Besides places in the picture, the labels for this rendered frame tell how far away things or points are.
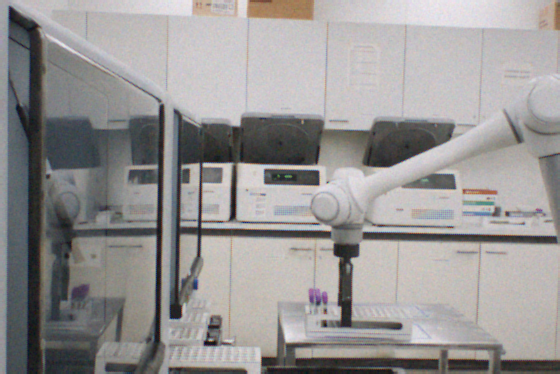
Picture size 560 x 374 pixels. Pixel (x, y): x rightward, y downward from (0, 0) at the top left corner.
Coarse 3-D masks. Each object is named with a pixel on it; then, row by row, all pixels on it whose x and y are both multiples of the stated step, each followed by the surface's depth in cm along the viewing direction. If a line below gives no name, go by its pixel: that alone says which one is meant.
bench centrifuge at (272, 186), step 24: (240, 120) 381; (264, 120) 381; (288, 120) 382; (312, 120) 382; (240, 144) 394; (264, 144) 402; (288, 144) 403; (312, 144) 403; (240, 168) 372; (264, 168) 372; (288, 168) 373; (312, 168) 374; (240, 192) 365; (264, 192) 366; (288, 192) 367; (312, 192) 367; (240, 216) 366; (264, 216) 366; (288, 216) 367; (312, 216) 368
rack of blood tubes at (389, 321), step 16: (304, 320) 176; (336, 320) 176; (352, 320) 167; (368, 320) 167; (384, 320) 167; (400, 320) 167; (320, 336) 167; (336, 336) 167; (352, 336) 167; (368, 336) 167; (384, 336) 167; (400, 336) 167
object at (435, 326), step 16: (288, 304) 203; (304, 304) 203; (336, 304) 205; (352, 304) 205; (368, 304) 206; (384, 304) 207; (400, 304) 207; (416, 304) 208; (432, 304) 209; (448, 304) 209; (288, 320) 183; (416, 320) 187; (432, 320) 188; (448, 320) 188; (464, 320) 189; (288, 336) 167; (304, 336) 167; (416, 336) 170; (432, 336) 171; (448, 336) 171; (464, 336) 172; (480, 336) 172; (288, 352) 163; (496, 352) 166; (496, 368) 166
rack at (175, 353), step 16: (176, 352) 137; (192, 352) 137; (208, 352) 138; (224, 352) 138; (240, 352) 138; (256, 352) 139; (176, 368) 137; (192, 368) 142; (208, 368) 142; (224, 368) 142; (240, 368) 142; (256, 368) 133
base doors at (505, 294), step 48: (240, 240) 366; (288, 240) 366; (240, 288) 367; (288, 288) 368; (336, 288) 370; (384, 288) 372; (432, 288) 373; (480, 288) 375; (528, 288) 376; (240, 336) 369; (528, 336) 378
